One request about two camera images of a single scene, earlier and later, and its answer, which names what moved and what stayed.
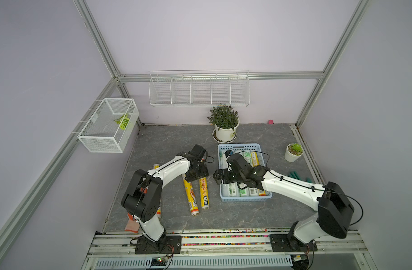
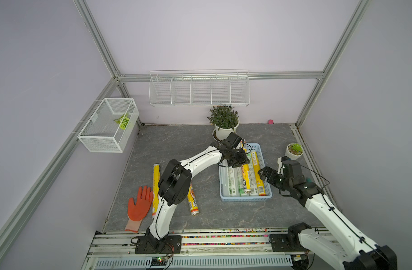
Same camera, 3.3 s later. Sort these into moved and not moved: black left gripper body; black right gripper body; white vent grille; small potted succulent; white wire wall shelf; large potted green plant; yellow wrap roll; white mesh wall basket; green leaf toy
Moved: black left gripper body; black right gripper body; yellow wrap roll
Not moved: large potted green plant; white vent grille; small potted succulent; white mesh wall basket; white wire wall shelf; green leaf toy
